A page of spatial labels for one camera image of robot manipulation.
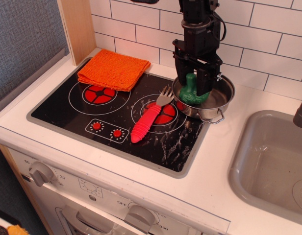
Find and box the green toy broccoli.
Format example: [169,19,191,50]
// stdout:
[179,73,210,105]

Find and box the grey plastic sink basin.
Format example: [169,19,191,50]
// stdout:
[229,110,302,225]

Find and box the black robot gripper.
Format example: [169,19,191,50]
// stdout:
[173,21,223,96]

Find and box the steel pot with handles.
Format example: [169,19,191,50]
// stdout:
[172,75,235,124]

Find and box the orange knitted napkin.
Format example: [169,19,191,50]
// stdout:
[77,49,151,92]

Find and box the grey oven knob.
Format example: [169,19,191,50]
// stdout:
[29,162,54,187]
[124,205,155,234]

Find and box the grey right oven knob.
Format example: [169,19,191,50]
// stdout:
[124,205,155,234]

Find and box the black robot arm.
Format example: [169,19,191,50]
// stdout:
[173,0,227,96]

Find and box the fork with pink handle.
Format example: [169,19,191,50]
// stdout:
[130,86,174,143]

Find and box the yellow cloth at corner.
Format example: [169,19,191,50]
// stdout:
[7,225,29,235]

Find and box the white toy oven front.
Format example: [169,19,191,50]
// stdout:
[10,150,230,235]

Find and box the wooden side panel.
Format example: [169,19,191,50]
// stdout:
[57,0,96,66]

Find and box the grey left oven knob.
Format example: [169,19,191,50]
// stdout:
[29,162,54,187]

